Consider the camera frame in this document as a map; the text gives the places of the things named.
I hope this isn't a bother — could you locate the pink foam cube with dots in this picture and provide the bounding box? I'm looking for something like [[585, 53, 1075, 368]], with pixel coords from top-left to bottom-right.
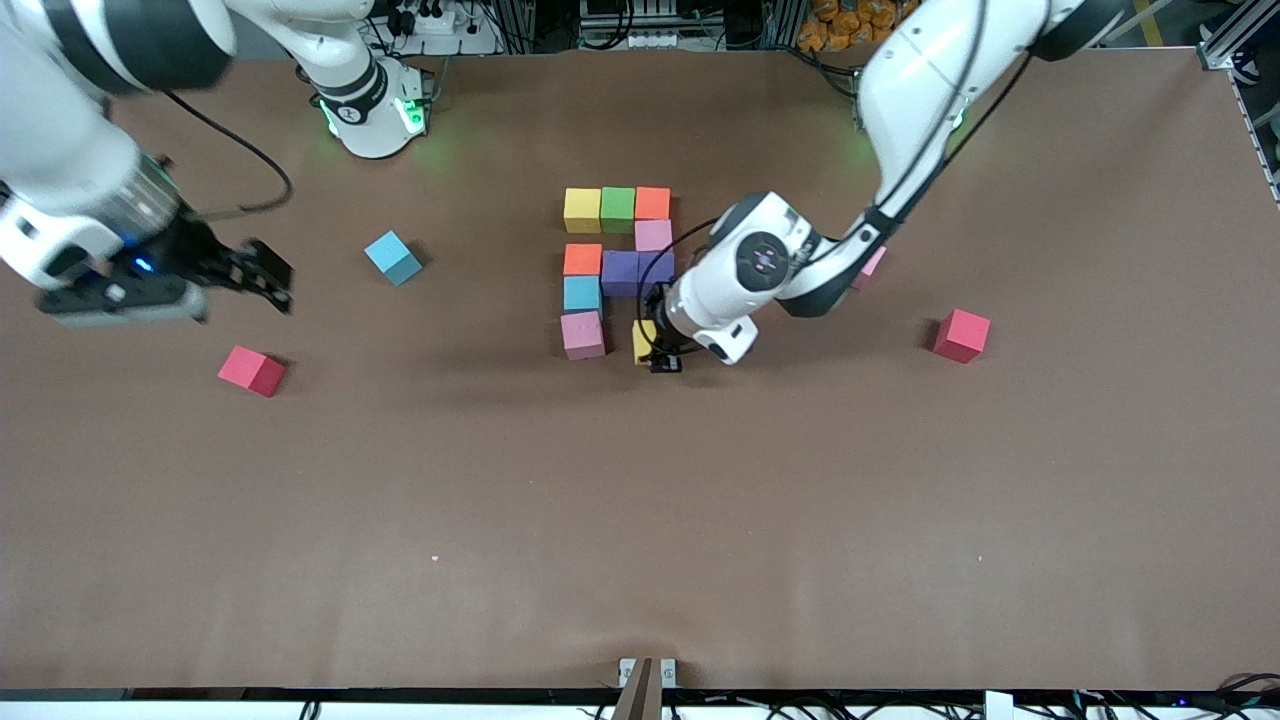
[[560, 310, 608, 361]]

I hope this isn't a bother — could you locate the teal foam cube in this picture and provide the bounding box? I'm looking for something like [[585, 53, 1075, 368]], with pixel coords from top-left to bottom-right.
[[363, 230, 424, 288]]

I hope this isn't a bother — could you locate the white electronics box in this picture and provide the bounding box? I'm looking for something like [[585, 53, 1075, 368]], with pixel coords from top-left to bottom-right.
[[580, 0, 681, 51]]

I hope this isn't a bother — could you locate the red foam cube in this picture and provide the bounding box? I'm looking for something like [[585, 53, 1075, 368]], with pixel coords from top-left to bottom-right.
[[217, 345, 287, 399], [933, 308, 992, 365]]

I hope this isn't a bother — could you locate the aluminium frame profile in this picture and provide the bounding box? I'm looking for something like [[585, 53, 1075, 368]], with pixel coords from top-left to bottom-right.
[[1200, 0, 1280, 71]]

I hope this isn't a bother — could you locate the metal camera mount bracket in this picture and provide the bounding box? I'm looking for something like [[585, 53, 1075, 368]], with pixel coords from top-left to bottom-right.
[[618, 657, 677, 720]]

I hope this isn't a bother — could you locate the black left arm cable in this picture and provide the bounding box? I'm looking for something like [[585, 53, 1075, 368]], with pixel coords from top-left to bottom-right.
[[636, 218, 723, 353]]

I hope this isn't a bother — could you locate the bag of orange items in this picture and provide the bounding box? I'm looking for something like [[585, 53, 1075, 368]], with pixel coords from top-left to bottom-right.
[[798, 0, 906, 53]]

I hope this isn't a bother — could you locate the purple foam cube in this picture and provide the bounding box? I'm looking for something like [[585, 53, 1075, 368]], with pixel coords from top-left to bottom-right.
[[600, 250, 640, 299], [637, 250, 677, 300]]

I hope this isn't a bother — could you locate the brown table cover sheet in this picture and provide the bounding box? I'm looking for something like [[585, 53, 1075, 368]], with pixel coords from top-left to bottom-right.
[[0, 48, 1280, 693]]

